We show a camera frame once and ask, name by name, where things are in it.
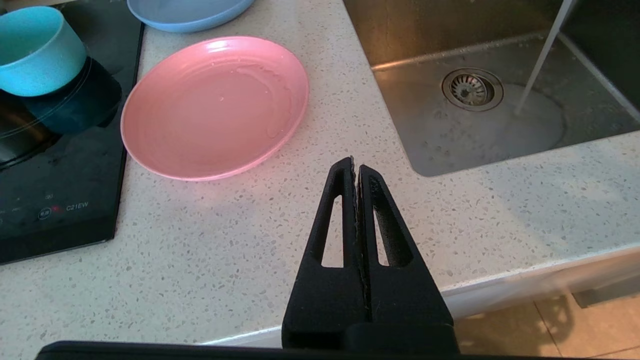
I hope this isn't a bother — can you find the black induction cooktop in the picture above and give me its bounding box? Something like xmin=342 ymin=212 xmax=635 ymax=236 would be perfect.
xmin=0 ymin=0 xmax=146 ymax=266

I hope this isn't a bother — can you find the pink plastic plate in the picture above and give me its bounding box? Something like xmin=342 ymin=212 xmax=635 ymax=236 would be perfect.
xmin=120 ymin=35 xmax=310 ymax=182

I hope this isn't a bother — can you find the metal sink drain strainer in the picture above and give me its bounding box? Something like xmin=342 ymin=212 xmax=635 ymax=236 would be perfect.
xmin=441 ymin=67 xmax=505 ymax=111

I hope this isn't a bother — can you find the blue plastic plate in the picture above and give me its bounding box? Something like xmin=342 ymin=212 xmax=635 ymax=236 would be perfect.
xmin=126 ymin=0 xmax=257 ymax=34

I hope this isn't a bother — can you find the stainless steel sink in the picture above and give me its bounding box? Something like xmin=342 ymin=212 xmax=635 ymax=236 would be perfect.
xmin=342 ymin=0 xmax=640 ymax=178

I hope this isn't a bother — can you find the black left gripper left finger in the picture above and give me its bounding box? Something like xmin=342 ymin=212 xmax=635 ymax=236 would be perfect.
xmin=281 ymin=156 xmax=371 ymax=349

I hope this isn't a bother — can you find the teal ceramic bowl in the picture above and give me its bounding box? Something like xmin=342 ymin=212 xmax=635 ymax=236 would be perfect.
xmin=0 ymin=6 xmax=87 ymax=97

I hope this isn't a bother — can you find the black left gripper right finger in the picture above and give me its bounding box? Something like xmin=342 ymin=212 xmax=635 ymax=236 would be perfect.
xmin=357 ymin=164 xmax=455 ymax=326

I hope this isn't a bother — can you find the running water stream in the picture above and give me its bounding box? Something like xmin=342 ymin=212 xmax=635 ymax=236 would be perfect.
xmin=515 ymin=0 xmax=576 ymax=115

